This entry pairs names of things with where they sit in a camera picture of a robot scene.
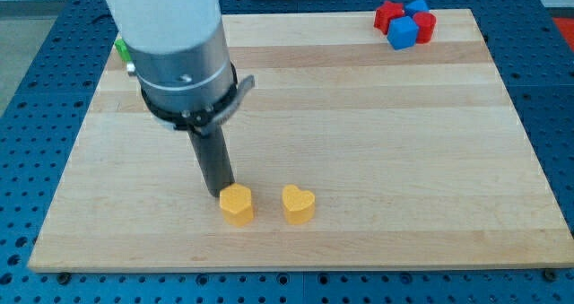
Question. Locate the yellow hexagon block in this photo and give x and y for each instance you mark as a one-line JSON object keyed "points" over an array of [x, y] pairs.
{"points": [[235, 202]]}

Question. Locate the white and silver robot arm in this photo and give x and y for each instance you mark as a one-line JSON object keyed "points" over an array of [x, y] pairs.
{"points": [[180, 57]]}

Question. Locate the yellow heart block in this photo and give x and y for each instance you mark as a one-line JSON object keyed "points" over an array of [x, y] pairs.
{"points": [[299, 205]]}

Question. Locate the red heart block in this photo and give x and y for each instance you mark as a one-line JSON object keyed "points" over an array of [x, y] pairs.
{"points": [[426, 23]]}

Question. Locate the wooden board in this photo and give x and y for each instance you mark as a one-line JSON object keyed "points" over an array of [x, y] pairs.
{"points": [[417, 159]]}

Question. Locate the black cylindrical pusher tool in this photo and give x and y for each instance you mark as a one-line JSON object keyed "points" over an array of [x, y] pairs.
{"points": [[213, 159]]}

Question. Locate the blue cube block front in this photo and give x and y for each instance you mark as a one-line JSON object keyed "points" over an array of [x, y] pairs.
{"points": [[402, 33]]}

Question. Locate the red star block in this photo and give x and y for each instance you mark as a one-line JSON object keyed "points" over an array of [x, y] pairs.
{"points": [[385, 13]]}

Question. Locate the blue block rear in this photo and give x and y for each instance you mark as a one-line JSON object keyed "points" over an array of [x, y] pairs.
{"points": [[416, 6]]}

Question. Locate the green block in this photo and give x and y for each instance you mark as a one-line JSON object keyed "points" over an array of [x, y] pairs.
{"points": [[122, 50]]}

